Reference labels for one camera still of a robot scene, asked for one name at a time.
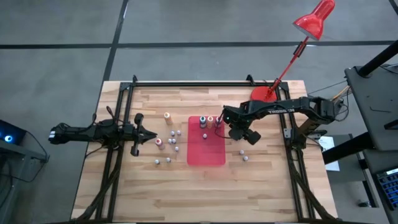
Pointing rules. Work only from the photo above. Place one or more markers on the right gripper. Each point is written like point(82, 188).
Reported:
point(238, 132)

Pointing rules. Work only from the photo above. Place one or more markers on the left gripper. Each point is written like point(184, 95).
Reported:
point(138, 137)

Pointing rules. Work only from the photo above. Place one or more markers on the large orange-red food colouring bottle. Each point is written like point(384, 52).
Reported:
point(159, 142)

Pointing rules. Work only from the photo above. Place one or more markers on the large orange-yellow food colouring bottle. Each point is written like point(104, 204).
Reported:
point(167, 117)
point(210, 120)

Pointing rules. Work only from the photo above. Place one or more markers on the large green food colouring bottle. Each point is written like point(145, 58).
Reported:
point(202, 120)

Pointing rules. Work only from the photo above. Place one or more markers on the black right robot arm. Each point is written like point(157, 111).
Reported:
point(280, 109)

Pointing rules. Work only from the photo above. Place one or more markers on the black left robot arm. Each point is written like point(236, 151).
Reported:
point(77, 133)

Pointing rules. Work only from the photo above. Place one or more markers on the pink translucent plastic bin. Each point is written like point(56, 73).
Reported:
point(205, 149)

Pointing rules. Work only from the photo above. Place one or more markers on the white paper sheet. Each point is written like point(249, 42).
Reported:
point(326, 144)

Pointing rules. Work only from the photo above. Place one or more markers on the black slanted beam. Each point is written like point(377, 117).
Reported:
point(348, 148)

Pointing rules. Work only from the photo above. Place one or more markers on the grey metal stand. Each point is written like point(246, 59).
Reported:
point(31, 154)

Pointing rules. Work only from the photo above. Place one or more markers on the black computer with blue light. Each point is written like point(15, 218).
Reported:
point(17, 132)

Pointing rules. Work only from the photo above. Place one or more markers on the red desk lamp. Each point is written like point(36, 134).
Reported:
point(312, 23)

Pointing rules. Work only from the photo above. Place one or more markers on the dark grey desk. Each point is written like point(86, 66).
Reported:
point(373, 93)

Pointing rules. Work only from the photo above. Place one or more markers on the grey keyboard tray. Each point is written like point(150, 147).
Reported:
point(377, 161)

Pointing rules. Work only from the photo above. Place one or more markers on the small black device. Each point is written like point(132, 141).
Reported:
point(363, 204)

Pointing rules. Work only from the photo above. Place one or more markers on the black round pole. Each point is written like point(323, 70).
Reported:
point(379, 59)

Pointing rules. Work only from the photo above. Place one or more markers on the backlit keyboard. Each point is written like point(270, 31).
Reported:
point(390, 186)

